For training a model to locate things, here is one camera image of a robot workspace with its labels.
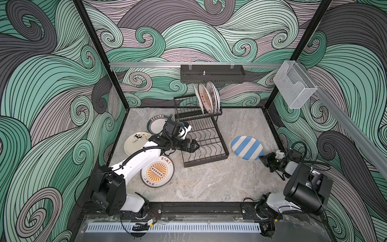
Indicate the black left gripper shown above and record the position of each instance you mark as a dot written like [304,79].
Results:
[190,148]

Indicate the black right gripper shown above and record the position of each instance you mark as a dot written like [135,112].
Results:
[266,159]

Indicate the black wire dish rack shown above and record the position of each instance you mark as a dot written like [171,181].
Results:
[205,131]

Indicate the orange sunburst plate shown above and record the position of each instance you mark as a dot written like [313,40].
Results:
[158,172]
[205,98]

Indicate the white plate red characters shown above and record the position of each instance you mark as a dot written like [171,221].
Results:
[211,89]

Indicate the cream plate black drawing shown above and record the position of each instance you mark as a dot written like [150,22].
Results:
[136,142]

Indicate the blue striped plate large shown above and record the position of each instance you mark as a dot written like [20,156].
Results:
[198,98]

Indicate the white plate green flower outline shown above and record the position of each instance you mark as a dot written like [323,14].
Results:
[218,99]

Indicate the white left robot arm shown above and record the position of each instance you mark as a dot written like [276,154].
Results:
[108,184]

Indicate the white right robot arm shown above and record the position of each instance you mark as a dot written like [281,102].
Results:
[307,189]

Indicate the green-rimmed white plate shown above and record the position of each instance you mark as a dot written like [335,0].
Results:
[155,124]

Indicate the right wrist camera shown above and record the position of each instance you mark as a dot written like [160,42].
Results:
[280,155]

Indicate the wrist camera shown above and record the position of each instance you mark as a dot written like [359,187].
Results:
[184,129]
[280,155]

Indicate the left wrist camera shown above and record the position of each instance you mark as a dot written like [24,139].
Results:
[184,129]

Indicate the black wall-mounted tray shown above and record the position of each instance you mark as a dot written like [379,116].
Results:
[223,74]

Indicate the clear acrylic wall box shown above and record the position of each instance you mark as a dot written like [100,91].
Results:
[295,84]

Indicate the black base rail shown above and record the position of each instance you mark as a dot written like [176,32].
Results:
[166,211]

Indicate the aluminium rail right wall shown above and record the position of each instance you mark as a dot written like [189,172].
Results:
[343,104]

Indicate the aluminium rail wall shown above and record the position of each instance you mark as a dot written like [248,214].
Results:
[343,104]
[177,65]

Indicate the white slotted cable duct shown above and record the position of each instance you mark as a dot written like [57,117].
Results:
[177,227]

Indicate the aluminium rail back wall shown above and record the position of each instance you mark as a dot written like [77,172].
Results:
[177,65]

